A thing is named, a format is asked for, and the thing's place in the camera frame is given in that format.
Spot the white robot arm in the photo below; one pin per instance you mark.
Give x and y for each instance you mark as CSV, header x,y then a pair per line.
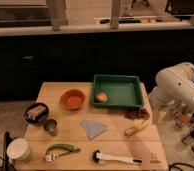
x,y
172,84

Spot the small dark metal cup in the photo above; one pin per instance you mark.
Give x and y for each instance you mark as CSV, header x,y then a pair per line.
x,y
50,126

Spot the yellow banana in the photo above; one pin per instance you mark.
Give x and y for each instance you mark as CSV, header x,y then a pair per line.
x,y
135,129

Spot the brown sponge block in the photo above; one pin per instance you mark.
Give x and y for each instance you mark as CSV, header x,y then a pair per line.
x,y
33,113

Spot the green pepper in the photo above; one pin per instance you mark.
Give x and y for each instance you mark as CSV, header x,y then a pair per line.
x,y
67,147

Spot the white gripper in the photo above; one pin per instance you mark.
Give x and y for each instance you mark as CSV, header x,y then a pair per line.
x,y
158,109

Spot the red bowl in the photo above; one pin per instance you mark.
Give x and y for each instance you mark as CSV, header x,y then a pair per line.
x,y
72,99

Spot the green plastic tray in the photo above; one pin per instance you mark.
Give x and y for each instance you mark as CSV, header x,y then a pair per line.
x,y
123,92

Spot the spice bottle rack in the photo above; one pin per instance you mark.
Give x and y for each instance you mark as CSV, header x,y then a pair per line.
x,y
183,117

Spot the grey blue towel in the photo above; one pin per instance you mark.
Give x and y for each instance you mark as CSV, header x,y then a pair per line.
x,y
93,128

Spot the black bowl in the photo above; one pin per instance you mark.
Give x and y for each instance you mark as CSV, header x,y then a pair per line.
x,y
40,118

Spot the dark red grape bunch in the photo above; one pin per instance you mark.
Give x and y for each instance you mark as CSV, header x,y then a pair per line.
x,y
141,114

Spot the white black dish brush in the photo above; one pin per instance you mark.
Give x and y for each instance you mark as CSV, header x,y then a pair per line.
x,y
98,156

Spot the black stand at left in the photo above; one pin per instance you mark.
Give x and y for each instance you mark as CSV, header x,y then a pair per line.
x,y
6,165

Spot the white lidded cup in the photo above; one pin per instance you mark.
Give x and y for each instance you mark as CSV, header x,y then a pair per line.
x,y
19,149

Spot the orange fruit in tray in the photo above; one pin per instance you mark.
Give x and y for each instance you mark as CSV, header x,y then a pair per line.
x,y
102,97

